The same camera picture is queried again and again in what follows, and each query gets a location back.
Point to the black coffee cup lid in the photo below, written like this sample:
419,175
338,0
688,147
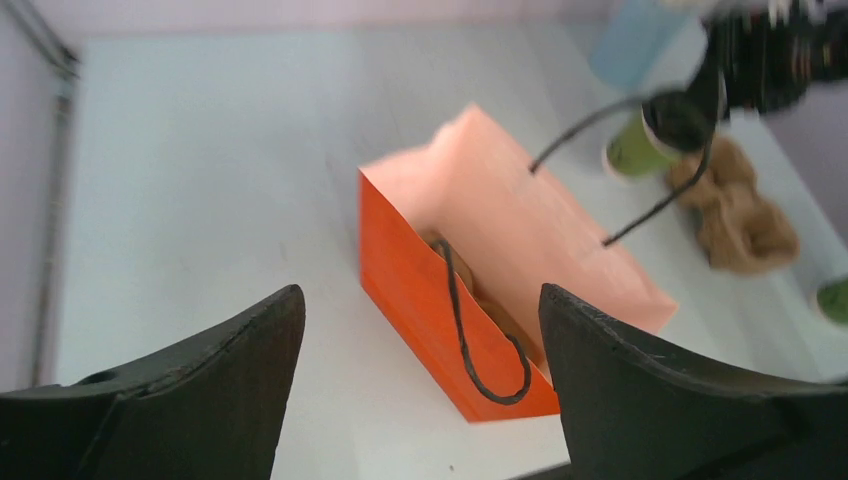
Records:
681,120

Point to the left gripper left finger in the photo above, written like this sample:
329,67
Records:
210,406

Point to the green paper coffee cup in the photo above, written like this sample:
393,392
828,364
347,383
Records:
636,152

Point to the light blue holder cup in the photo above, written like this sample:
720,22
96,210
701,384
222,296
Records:
634,38

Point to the stack of paper cups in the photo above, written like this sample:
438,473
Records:
830,300

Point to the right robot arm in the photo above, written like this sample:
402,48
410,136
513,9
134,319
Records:
765,58

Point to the brown cardboard cup carrier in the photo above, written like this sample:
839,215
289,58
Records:
740,230

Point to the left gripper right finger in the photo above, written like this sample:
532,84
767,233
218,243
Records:
634,406

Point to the orange paper bag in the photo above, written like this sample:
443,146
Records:
473,182

